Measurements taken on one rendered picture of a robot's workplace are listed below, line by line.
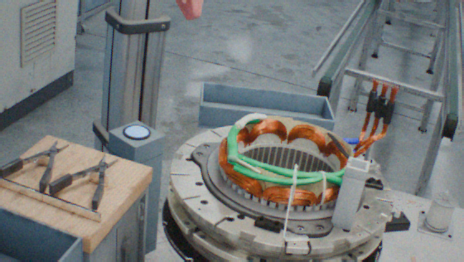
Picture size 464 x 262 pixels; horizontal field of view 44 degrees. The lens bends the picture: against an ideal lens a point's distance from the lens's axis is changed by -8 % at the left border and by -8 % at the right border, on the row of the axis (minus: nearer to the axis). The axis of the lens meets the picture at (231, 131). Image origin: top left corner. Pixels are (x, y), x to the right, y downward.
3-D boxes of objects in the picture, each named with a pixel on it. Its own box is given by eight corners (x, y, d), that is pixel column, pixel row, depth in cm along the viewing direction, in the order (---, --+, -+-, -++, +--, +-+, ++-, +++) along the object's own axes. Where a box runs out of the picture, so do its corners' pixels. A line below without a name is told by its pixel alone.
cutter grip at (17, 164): (2, 179, 78) (2, 169, 78) (-2, 177, 79) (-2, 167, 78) (23, 168, 81) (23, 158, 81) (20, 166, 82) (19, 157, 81)
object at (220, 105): (300, 214, 135) (326, 96, 122) (305, 243, 125) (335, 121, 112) (187, 203, 133) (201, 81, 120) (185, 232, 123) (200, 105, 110)
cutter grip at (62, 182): (52, 196, 77) (51, 186, 76) (48, 193, 77) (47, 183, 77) (72, 184, 80) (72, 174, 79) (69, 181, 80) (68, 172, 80)
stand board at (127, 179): (90, 254, 74) (90, 240, 72) (-28, 209, 78) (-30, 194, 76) (152, 181, 91) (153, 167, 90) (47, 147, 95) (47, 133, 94)
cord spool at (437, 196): (447, 235, 132) (457, 210, 129) (422, 227, 134) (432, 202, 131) (448, 220, 138) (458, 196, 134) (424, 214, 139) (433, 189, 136)
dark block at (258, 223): (256, 220, 76) (258, 212, 76) (282, 228, 75) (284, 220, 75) (253, 226, 75) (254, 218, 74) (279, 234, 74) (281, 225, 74)
